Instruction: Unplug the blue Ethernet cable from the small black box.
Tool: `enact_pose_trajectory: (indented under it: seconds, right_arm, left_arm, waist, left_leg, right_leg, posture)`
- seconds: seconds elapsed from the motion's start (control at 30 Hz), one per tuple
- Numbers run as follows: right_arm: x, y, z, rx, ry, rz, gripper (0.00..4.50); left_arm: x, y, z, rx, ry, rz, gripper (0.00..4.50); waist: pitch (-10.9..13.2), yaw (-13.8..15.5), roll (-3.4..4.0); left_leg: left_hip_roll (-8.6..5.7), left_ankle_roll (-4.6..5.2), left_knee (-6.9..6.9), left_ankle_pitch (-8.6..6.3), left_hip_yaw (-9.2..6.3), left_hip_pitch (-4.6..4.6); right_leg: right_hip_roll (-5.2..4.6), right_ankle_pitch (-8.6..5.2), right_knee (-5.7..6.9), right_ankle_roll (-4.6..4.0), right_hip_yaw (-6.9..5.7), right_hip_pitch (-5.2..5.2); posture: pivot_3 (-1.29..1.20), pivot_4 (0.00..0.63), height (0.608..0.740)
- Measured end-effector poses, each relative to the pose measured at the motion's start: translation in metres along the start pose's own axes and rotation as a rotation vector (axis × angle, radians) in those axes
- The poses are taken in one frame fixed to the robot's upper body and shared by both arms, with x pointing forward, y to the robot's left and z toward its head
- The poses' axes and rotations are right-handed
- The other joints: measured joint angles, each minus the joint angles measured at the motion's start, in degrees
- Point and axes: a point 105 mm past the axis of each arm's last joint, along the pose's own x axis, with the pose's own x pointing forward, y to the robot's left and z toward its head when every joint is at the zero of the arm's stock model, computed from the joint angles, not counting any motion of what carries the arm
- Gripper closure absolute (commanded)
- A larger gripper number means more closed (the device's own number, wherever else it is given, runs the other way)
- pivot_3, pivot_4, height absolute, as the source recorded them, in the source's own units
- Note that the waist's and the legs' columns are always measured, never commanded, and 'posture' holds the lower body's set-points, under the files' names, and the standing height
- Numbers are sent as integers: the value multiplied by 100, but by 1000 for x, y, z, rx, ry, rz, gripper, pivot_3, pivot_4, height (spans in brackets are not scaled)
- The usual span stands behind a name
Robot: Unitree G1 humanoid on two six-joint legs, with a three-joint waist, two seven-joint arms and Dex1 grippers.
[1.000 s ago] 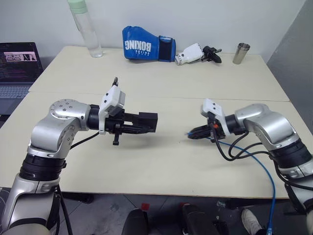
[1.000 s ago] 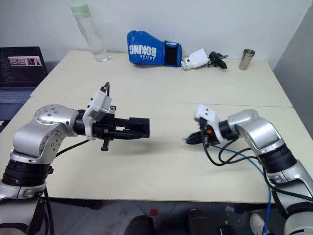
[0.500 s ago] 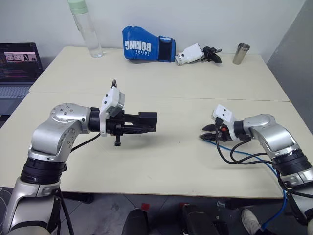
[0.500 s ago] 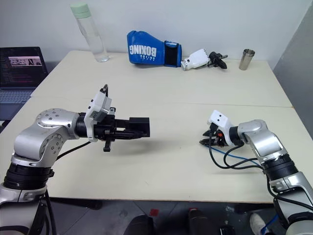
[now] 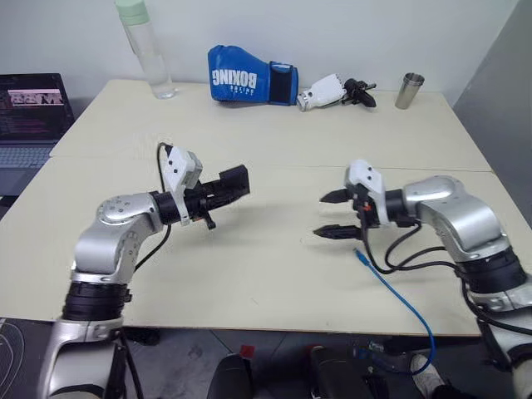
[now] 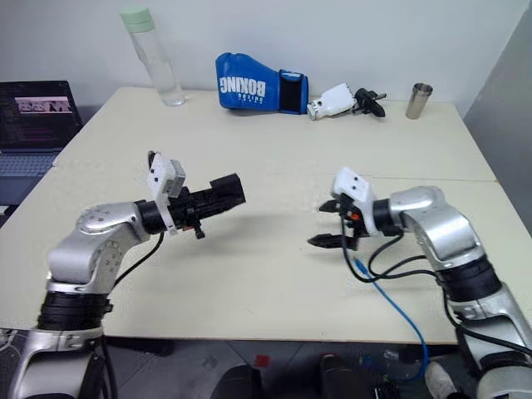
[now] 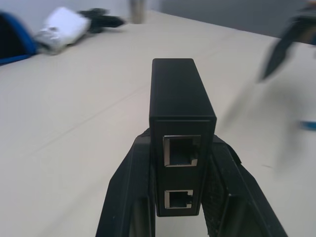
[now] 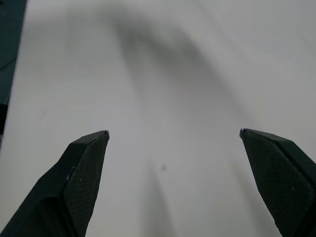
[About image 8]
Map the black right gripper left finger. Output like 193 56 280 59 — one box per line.
0 130 111 237

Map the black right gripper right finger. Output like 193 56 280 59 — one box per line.
239 128 316 237

